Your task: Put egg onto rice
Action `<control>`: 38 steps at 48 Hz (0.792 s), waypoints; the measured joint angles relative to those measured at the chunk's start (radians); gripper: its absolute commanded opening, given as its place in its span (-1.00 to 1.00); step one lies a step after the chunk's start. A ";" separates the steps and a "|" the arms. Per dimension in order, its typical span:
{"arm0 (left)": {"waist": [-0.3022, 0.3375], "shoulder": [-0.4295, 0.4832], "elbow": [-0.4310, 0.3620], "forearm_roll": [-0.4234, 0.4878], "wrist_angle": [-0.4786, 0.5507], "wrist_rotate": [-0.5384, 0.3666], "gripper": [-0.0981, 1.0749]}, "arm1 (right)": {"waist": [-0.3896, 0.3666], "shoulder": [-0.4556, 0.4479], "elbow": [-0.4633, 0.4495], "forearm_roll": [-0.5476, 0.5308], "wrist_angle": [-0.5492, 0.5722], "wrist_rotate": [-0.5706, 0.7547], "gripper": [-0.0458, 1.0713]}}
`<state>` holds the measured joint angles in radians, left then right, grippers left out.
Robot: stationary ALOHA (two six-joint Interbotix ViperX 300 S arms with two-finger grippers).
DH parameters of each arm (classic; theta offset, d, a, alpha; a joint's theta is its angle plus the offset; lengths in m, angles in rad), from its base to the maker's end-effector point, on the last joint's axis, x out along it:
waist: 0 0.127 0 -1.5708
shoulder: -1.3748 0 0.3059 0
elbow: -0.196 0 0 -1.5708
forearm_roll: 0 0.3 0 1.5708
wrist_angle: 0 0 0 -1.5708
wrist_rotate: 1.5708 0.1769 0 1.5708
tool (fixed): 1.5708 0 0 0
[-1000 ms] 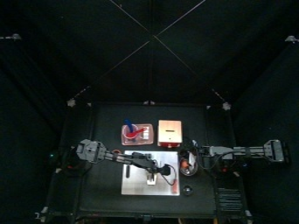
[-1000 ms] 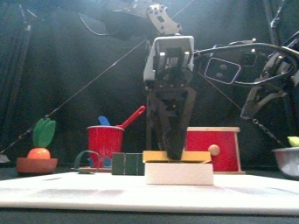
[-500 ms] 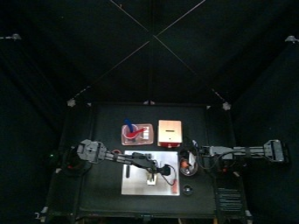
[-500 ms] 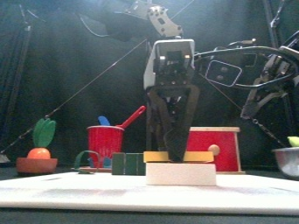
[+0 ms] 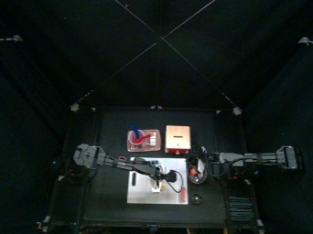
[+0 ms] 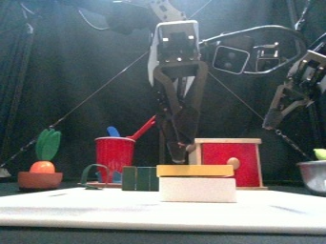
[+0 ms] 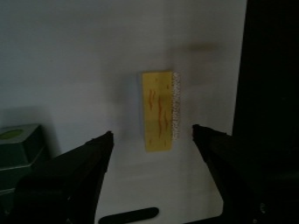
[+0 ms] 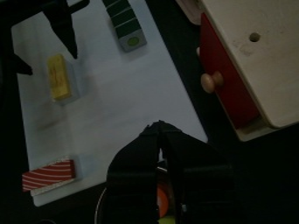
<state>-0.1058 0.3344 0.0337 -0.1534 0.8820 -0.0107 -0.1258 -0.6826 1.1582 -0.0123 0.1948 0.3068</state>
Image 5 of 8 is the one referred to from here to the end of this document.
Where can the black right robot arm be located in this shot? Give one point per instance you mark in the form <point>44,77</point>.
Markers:
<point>262,157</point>

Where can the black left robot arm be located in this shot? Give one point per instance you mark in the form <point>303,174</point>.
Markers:
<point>106,160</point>

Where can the white toy rice block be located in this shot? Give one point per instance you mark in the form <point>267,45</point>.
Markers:
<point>156,190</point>

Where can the orange toy food piece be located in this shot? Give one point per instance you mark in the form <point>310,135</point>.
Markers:
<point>193,172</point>

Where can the white cutting board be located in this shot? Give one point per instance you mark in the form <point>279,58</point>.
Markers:
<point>147,196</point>

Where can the metal bowl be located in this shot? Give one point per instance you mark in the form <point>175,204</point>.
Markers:
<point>197,180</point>

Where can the red toy fish slice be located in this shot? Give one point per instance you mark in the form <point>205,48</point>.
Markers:
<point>184,195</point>

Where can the wooden box red drawer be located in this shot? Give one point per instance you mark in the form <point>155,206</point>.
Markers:
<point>177,137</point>

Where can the clear tray with coloured parts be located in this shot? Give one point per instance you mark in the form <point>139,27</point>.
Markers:
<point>155,147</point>

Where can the small black bowl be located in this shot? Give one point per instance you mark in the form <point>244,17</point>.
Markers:
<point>196,198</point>

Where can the brown toy flower pot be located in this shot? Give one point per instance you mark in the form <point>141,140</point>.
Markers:
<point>123,157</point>

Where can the red plastic spoon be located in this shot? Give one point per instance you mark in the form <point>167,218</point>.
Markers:
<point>147,137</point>

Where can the blue plastic utensil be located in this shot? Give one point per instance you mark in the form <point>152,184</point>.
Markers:
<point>135,129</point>

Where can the black printed label sheet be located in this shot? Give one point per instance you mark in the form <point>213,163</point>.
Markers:
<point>242,210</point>

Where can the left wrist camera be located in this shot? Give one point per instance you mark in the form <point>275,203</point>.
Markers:
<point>172,176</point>

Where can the grey frame corner bracket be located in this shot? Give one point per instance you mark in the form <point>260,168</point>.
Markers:
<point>16,38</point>
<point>238,110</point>
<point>74,107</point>
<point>306,40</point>
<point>156,107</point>

